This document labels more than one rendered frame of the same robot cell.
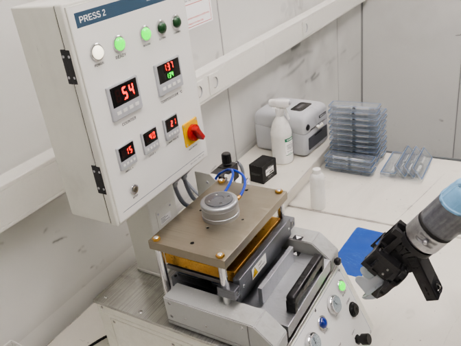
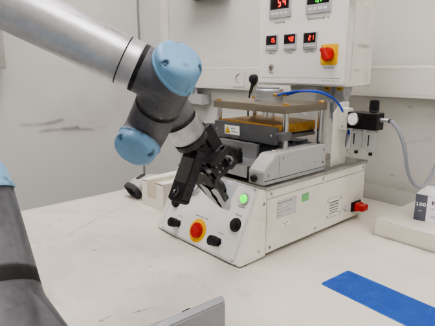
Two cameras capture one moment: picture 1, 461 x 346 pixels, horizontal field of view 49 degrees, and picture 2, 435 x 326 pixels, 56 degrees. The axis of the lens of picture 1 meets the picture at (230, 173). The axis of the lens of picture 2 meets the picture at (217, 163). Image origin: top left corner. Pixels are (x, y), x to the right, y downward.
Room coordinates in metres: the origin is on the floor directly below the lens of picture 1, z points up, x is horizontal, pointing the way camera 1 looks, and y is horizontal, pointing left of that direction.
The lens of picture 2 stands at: (1.07, -1.14, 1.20)
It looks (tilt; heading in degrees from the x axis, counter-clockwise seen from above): 13 degrees down; 105
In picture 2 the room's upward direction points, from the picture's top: straight up
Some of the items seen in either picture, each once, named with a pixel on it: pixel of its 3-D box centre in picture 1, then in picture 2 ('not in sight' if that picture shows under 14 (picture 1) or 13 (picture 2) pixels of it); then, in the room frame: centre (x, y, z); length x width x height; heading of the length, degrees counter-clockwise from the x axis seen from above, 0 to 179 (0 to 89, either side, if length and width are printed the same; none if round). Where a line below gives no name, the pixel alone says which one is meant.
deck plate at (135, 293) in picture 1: (218, 279); (274, 162); (0.93, 0.06, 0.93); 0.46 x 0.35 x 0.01; 56
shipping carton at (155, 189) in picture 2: not in sight; (173, 189); (0.57, 0.14, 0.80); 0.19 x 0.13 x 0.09; 56
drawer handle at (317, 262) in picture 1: (305, 281); (219, 151); (0.81, -0.12, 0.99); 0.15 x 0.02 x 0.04; 146
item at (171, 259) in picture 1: (226, 230); (270, 116); (0.92, 0.03, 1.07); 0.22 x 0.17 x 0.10; 146
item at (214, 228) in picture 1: (215, 217); (280, 110); (0.94, 0.05, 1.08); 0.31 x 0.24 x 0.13; 146
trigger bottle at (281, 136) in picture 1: (281, 130); not in sight; (1.76, -0.21, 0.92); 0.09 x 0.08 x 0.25; 63
